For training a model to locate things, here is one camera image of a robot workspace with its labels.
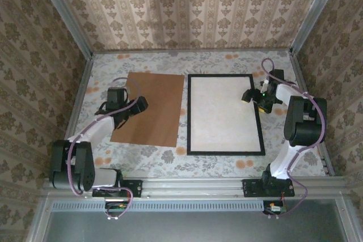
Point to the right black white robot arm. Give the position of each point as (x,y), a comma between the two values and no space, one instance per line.
(303,128)

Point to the small circuit board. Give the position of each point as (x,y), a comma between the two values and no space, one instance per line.
(116,206)
(273,208)

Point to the right small circuit board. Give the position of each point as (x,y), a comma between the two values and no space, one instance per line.
(273,208)

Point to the left aluminium table side rail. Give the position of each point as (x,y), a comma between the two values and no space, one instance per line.
(82,83)

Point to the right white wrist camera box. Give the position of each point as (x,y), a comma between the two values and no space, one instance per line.
(265,83)

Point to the aluminium lower frame bar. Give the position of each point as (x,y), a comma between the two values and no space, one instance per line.
(348,225)
(39,225)

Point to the brown backing board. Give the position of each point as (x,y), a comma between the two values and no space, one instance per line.
(161,111)

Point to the blue printed photo sheet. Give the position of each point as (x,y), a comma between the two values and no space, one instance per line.
(224,114)

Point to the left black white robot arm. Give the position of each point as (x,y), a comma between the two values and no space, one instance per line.
(82,168)

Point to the aluminium table side rail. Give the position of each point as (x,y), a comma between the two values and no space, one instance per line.
(299,72)
(82,83)

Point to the floral patterned table cover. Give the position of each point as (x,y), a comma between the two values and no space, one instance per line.
(158,165)

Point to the long aluminium mounting rail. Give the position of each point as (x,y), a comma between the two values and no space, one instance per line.
(193,188)

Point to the left aluminium corner post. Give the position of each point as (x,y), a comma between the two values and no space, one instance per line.
(67,15)

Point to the left small circuit board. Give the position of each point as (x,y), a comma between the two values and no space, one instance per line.
(116,206)

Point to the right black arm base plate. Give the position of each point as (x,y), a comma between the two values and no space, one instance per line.
(249,188)

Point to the grey metal sheet panel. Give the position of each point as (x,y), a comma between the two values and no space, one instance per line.
(193,228)

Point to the right aluminium table side rail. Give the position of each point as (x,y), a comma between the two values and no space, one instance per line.
(299,72)

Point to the black picture frame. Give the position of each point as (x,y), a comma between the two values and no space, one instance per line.
(225,153)

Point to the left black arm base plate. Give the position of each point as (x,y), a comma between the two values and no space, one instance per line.
(136,188)

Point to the aluminium corner post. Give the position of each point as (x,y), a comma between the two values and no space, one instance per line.
(315,12)
(67,15)

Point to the right aluminium corner post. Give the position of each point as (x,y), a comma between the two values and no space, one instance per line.
(315,12)

